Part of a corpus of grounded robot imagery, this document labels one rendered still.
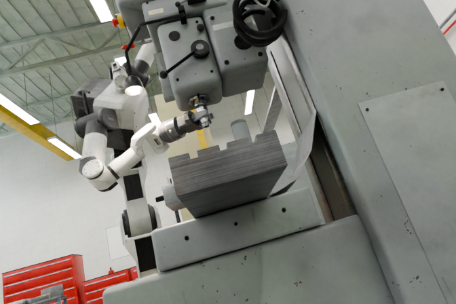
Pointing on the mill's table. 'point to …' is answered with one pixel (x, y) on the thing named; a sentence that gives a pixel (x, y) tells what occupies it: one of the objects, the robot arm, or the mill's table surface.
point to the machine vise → (172, 201)
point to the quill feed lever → (197, 51)
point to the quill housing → (180, 75)
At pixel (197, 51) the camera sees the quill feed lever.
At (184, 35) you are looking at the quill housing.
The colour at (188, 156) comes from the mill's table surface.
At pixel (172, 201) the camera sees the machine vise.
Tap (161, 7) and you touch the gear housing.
